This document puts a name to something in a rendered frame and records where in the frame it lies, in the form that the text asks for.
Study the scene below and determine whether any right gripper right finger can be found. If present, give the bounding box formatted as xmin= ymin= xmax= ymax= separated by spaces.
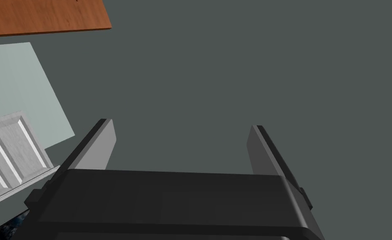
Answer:
xmin=246 ymin=125 xmax=314 ymax=210

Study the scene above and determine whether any brown wooden panel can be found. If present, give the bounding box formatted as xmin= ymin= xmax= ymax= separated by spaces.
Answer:
xmin=0 ymin=0 xmax=112 ymax=38

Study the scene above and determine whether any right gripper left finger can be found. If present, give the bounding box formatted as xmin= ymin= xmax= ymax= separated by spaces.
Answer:
xmin=24 ymin=118 xmax=117 ymax=213

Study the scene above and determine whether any white panelled cabinet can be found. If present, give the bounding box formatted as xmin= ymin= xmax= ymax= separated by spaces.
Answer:
xmin=0 ymin=111 xmax=61 ymax=212

